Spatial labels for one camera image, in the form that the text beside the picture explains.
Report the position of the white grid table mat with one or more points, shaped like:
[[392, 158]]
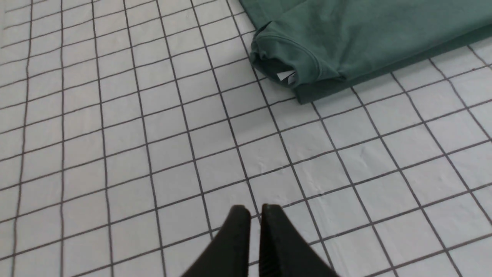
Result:
[[128, 128]]

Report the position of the green long sleeve shirt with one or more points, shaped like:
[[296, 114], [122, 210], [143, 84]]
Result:
[[319, 47]]

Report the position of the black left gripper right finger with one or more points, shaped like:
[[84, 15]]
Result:
[[282, 250]]

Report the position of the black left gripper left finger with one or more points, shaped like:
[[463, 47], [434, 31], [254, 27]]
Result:
[[228, 252]]

